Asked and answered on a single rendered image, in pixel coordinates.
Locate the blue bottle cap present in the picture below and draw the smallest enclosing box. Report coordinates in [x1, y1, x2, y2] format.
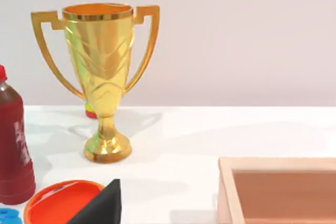
[0, 207, 23, 224]

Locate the small red and yellow object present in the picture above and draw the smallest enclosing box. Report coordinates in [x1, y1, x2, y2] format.
[83, 100, 98, 120]

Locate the dark red bottle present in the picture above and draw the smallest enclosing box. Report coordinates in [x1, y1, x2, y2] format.
[0, 65, 37, 206]

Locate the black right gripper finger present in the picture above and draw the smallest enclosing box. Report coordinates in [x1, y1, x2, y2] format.
[67, 178, 122, 224]

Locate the shallow salmon-coloured box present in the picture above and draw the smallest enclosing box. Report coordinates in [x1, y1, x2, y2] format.
[217, 156, 336, 224]

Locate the gold trophy cup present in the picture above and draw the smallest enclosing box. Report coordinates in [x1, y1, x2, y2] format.
[30, 3, 161, 164]

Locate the orange round lid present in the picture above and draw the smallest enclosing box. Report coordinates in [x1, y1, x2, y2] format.
[23, 179, 106, 224]

